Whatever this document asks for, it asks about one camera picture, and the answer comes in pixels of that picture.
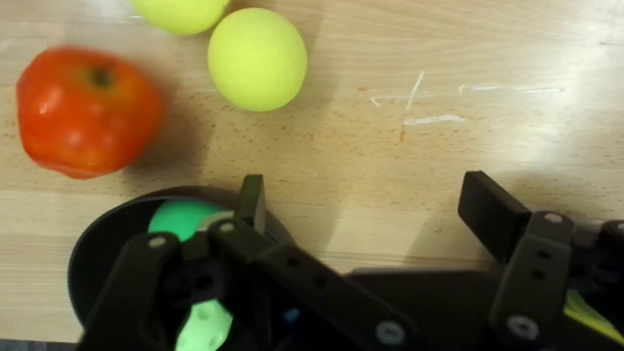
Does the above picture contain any yellow banana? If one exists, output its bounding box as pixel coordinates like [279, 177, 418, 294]
[564, 288, 624, 345]

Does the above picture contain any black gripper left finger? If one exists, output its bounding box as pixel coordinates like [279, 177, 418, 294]
[235, 173, 266, 234]

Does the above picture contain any yellow ball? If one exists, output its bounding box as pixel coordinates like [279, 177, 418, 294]
[207, 7, 309, 111]
[129, 0, 233, 35]

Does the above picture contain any black bowl right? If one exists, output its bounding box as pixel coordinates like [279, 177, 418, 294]
[69, 185, 293, 327]

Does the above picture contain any red orange apple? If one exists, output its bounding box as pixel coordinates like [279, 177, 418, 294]
[16, 46, 164, 179]

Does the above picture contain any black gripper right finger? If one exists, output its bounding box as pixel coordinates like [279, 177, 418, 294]
[457, 169, 576, 265]

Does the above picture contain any light green dimpled ball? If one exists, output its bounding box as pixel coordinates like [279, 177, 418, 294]
[176, 300, 233, 351]

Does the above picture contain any green smooth ball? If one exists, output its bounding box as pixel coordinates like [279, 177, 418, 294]
[149, 198, 225, 241]

